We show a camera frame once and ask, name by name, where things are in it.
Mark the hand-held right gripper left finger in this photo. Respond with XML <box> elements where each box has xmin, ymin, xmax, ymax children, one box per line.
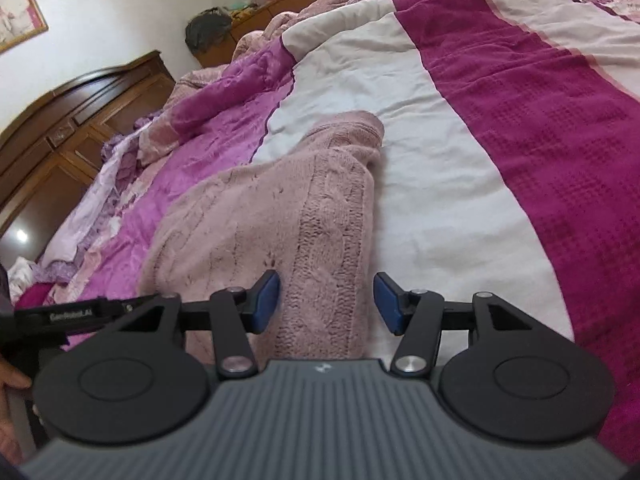
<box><xmin>102</xmin><ymin>270</ymin><xmax>281</xmax><ymax>379</ymax></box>

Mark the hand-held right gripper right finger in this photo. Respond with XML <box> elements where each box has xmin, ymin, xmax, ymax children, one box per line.
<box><xmin>374</xmin><ymin>271</ymin><xmax>542</xmax><ymax>377</ymax></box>

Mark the pink knit cardigan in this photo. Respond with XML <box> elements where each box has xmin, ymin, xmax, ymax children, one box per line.
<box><xmin>140</xmin><ymin>110</ymin><xmax>387</xmax><ymax>361</ymax></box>

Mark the person's left hand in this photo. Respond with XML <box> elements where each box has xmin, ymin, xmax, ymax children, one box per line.
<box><xmin>0</xmin><ymin>357</ymin><xmax>33</xmax><ymax>466</ymax></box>

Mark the lilac floral sheet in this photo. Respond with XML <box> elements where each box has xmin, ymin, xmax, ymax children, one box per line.
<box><xmin>39</xmin><ymin>132</ymin><xmax>153</xmax><ymax>283</ymax></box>

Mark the dark wooden headboard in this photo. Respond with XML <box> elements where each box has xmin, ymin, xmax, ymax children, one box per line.
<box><xmin>0</xmin><ymin>50</ymin><xmax>177</xmax><ymax>263</ymax></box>

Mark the magenta and white striped blanket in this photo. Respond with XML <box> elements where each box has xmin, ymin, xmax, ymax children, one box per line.
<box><xmin>250</xmin><ymin>0</ymin><xmax>640</xmax><ymax>466</ymax></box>

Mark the black bag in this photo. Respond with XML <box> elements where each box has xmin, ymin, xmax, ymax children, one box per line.
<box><xmin>185</xmin><ymin>7</ymin><xmax>234</xmax><ymax>55</ymax></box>

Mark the wooden side cabinet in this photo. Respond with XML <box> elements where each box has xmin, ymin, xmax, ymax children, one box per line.
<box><xmin>192</xmin><ymin>0</ymin><xmax>347</xmax><ymax>68</ymax></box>

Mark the pink framed wall picture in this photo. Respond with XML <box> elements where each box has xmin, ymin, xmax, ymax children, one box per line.
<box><xmin>0</xmin><ymin>0</ymin><xmax>49</xmax><ymax>55</ymax></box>

